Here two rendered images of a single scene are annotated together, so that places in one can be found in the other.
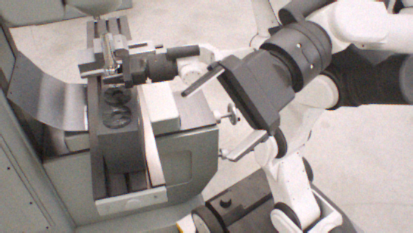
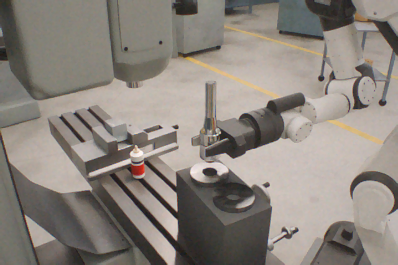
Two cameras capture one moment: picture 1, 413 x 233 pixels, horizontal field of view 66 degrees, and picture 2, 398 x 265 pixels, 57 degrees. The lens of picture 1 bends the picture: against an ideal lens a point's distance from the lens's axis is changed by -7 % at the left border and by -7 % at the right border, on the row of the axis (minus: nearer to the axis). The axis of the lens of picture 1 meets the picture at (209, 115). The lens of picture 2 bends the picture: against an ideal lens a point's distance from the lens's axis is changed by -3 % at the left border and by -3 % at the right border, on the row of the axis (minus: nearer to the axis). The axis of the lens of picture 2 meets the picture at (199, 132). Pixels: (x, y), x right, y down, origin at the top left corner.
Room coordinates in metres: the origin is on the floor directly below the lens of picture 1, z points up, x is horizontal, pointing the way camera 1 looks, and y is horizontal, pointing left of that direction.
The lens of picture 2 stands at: (0.14, 0.55, 1.65)
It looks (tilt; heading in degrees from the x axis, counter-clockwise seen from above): 28 degrees down; 341
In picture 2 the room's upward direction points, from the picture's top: straight up
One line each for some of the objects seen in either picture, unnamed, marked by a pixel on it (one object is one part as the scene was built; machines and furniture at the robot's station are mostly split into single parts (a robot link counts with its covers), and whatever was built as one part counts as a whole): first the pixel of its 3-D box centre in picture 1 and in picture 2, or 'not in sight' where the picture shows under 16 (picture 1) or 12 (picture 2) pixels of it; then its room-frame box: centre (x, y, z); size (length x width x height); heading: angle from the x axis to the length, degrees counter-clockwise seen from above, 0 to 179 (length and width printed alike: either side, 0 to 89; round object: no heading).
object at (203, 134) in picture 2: (111, 66); (210, 132); (0.82, 0.29, 1.26); 0.05 x 0.05 x 0.01
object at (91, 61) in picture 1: (116, 52); (125, 141); (1.29, 0.42, 1.01); 0.35 x 0.15 x 0.11; 108
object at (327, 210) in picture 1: (305, 219); not in sight; (0.65, -0.37, 0.68); 0.21 x 0.20 x 0.13; 35
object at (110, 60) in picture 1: (108, 49); (210, 107); (0.82, 0.29, 1.32); 0.03 x 0.03 x 0.11
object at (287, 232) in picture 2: (239, 150); (280, 236); (1.13, -0.15, 0.54); 0.22 x 0.06 x 0.06; 106
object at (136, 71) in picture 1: (143, 71); (242, 134); (0.84, 0.20, 1.23); 0.13 x 0.12 x 0.10; 13
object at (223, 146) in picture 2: (113, 80); (218, 149); (0.79, 0.28, 1.23); 0.06 x 0.02 x 0.03; 103
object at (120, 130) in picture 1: (122, 127); (219, 217); (0.77, 0.28, 1.06); 0.22 x 0.12 x 0.20; 10
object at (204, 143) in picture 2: (113, 75); (209, 145); (0.82, 0.29, 1.23); 0.05 x 0.05 x 0.06
